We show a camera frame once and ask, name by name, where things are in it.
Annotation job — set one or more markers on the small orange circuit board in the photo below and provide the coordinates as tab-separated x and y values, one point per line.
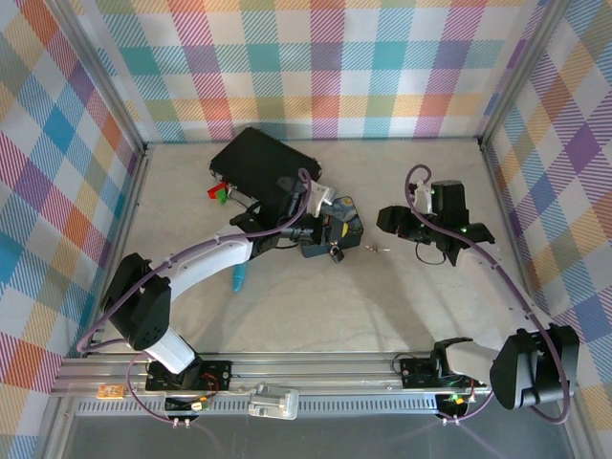
110	391

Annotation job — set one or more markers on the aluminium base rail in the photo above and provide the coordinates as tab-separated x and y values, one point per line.
311	370

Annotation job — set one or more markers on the aluminium frame post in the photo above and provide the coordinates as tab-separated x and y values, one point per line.
102	81
521	72

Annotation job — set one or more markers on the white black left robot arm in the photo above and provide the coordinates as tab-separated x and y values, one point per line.
210	255

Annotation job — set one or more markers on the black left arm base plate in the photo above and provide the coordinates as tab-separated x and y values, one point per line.
215	375

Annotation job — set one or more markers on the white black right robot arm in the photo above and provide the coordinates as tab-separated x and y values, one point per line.
497	287

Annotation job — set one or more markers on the white plastic bracket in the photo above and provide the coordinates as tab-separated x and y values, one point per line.
272	400

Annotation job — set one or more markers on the small silver key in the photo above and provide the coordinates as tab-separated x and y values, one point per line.
375	248

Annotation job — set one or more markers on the starry night print coaster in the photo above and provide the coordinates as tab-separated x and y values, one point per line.
351	210

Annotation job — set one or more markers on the teal pen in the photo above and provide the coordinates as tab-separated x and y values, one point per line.
238	279

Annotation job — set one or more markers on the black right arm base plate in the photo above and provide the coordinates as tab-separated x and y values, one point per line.
416	373

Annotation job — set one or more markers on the black hard case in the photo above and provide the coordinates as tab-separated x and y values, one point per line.
258	162

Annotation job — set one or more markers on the red green toy block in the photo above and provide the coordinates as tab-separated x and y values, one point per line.
217	192

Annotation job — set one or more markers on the small black padlock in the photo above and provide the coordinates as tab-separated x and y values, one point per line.
337	254

